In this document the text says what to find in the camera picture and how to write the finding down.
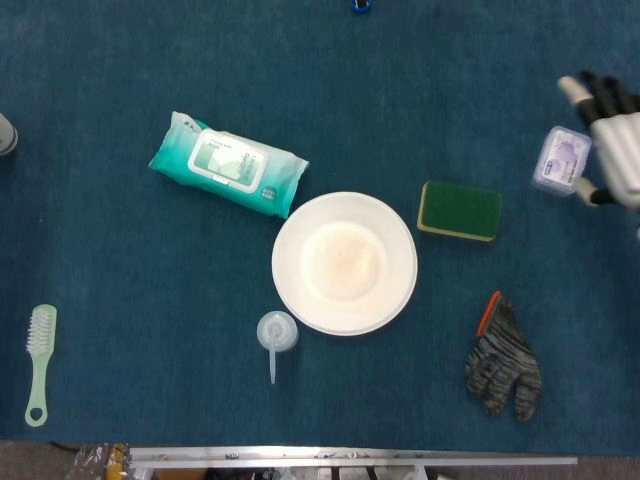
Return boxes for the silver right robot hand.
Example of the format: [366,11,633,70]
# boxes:
[557,70,640,214]

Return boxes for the green yellow sponge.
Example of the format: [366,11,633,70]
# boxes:
[416,180,503,243]

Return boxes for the white round plate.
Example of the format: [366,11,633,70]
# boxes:
[271,191,419,337]

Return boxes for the clear plastic box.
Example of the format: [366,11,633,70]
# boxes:
[530,124,593,199]

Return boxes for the grey knit work glove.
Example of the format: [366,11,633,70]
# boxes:
[464,290,544,423]

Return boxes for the translucent squeeze bottle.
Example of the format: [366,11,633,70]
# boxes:
[256,310,300,385]

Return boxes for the green wet wipes pack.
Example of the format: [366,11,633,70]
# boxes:
[148,110,310,221]

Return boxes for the teal table cloth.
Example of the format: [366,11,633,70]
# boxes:
[0,0,640,457]

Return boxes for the crinkled clear plastic bag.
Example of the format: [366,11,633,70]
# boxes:
[64,442,132,480]

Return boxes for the light green brush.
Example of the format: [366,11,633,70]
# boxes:
[24,303,59,428]

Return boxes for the white grey cylindrical container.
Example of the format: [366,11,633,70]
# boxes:
[0,112,20,157]

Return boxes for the aluminium rail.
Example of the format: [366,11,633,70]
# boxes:
[128,446,579,471]

